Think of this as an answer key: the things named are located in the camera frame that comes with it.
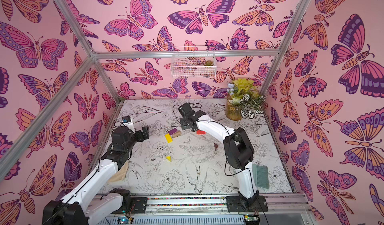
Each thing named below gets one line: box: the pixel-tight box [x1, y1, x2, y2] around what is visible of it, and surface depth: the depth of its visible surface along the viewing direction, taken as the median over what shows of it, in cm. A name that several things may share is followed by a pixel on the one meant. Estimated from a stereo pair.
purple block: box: [168, 128, 178, 136], surface depth 104 cm
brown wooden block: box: [172, 130, 182, 138], surface depth 102 cm
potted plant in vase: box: [224, 78, 266, 121], surface depth 97 cm
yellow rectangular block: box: [165, 133, 173, 143], surface depth 99 cm
